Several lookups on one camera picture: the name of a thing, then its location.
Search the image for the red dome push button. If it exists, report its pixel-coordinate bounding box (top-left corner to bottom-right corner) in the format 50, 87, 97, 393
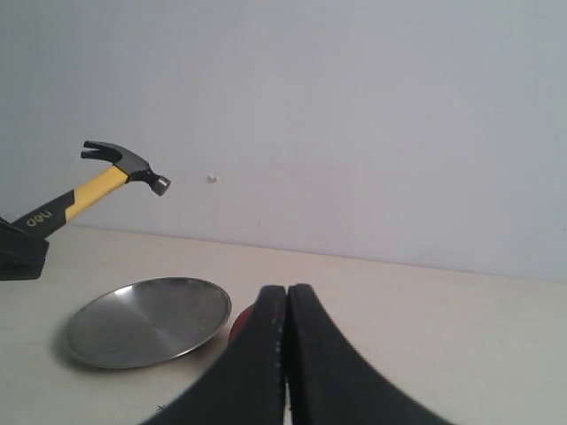
228, 305, 254, 344

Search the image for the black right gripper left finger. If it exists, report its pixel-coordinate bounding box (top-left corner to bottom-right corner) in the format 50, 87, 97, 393
148, 286, 287, 425

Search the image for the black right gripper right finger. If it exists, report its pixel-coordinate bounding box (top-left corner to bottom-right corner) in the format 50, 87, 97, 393
287, 284, 448, 424

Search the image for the round silver metal plate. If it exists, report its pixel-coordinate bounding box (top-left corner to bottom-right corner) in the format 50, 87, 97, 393
62, 277, 232, 369

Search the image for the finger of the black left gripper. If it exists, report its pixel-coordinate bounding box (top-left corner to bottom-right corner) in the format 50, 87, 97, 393
1, 219, 49, 281

